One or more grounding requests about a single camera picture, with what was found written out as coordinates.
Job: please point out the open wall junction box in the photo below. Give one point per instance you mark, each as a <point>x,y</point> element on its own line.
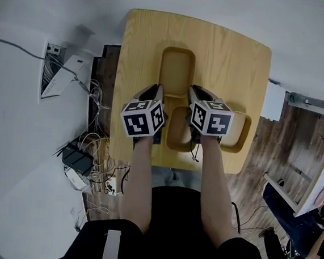
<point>49,69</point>

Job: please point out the white box on floor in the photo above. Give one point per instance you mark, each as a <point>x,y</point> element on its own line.
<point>70,74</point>

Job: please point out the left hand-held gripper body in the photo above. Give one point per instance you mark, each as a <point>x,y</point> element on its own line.
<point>138,122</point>

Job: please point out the person's black shirt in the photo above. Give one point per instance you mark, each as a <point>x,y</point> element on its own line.
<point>175,227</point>

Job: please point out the person's left forearm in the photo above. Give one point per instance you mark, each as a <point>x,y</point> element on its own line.
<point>139,186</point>

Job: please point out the white power strip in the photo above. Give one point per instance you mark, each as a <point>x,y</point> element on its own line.
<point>111,188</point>

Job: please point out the another person's forearm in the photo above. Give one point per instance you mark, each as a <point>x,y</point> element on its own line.
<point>319,246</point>

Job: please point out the wooden tray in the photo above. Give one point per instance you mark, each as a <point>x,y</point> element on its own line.
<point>179,127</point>
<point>177,70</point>
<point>237,130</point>

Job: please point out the person's grey trousers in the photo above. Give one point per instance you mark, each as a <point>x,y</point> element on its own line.
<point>163,177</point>

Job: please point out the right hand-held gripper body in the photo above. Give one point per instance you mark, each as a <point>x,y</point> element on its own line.
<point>214,119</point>

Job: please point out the grey clamp device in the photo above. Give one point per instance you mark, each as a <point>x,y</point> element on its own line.
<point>296,98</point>

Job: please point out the black router with antennas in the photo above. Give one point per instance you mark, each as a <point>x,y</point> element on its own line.
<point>76,159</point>

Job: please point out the person's right forearm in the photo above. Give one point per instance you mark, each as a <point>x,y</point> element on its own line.
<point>215,194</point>

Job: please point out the black floor equipment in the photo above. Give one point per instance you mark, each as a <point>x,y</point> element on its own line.
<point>272,242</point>

